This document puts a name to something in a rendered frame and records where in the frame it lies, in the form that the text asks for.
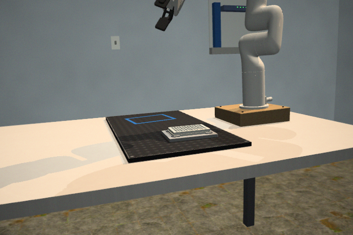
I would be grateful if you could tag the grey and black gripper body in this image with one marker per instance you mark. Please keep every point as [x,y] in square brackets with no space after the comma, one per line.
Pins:
[177,4]

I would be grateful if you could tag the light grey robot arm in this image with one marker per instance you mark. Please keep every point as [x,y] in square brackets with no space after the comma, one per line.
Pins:
[258,17]

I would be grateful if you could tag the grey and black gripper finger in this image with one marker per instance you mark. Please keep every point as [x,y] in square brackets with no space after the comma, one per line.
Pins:
[163,22]
[161,3]

